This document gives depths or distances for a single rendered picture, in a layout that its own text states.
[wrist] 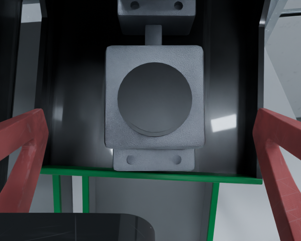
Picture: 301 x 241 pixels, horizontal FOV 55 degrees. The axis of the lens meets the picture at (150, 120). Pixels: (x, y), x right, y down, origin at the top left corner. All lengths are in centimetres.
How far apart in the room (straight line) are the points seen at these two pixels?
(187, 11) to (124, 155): 9
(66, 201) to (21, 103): 11
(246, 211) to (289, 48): 67
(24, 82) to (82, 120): 13
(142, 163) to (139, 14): 8
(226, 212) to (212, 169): 35
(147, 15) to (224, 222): 42
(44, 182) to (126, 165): 19
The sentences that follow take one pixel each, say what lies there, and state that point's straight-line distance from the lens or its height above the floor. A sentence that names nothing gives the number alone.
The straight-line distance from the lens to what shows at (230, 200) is 54.
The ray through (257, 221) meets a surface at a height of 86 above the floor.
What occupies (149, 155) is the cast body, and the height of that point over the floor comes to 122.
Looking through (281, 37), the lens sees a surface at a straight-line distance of 102.
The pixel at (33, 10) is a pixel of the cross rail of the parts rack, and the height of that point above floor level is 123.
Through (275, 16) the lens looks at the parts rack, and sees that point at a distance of 26.
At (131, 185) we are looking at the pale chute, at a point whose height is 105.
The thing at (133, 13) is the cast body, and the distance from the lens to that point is 17.
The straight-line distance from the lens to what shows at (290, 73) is 121.
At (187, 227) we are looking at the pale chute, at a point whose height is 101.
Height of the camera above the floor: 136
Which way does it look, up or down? 60 degrees down
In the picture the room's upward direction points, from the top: 2 degrees clockwise
